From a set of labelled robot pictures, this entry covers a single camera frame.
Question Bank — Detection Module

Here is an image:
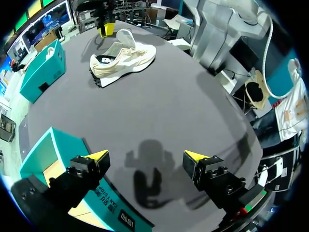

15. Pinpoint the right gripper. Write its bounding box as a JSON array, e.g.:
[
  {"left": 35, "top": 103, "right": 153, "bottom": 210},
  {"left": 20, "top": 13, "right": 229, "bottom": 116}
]
[{"left": 93, "top": 0, "right": 119, "bottom": 37}]

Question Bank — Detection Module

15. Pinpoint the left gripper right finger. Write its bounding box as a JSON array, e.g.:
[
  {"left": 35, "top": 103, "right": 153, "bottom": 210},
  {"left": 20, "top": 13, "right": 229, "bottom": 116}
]
[{"left": 182, "top": 149, "right": 247, "bottom": 211}]

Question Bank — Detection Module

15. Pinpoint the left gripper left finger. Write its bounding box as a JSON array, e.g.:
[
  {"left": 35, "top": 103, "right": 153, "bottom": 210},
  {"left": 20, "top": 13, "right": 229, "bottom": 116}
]
[{"left": 49, "top": 149, "right": 111, "bottom": 209}]

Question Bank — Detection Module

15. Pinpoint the white sneaker shoe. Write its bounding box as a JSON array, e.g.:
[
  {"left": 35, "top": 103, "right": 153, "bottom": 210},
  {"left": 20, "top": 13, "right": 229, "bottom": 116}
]
[{"left": 89, "top": 29, "right": 157, "bottom": 89}]

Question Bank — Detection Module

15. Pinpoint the black insole with white print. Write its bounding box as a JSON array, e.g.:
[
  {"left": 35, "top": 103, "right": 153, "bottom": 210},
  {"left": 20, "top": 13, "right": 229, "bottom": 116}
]
[{"left": 96, "top": 55, "right": 117, "bottom": 66}]

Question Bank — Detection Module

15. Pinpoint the teal shoebox with cardboard bottom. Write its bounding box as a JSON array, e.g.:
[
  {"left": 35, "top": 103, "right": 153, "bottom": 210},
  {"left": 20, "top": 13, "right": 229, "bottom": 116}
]
[{"left": 19, "top": 127, "right": 155, "bottom": 229}]

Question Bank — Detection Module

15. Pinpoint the teal shoebox lid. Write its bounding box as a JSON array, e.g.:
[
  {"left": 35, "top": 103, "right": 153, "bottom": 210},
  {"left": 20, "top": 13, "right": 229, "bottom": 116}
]
[{"left": 19, "top": 38, "right": 67, "bottom": 104}]

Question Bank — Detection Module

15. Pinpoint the person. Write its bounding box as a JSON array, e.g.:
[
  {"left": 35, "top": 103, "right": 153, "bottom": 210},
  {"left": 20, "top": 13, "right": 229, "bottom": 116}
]
[{"left": 9, "top": 59, "right": 25, "bottom": 73}]

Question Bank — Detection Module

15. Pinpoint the white cable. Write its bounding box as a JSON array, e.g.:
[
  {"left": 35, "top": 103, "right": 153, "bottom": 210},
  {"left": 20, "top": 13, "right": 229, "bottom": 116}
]
[{"left": 262, "top": 13, "right": 294, "bottom": 99}]

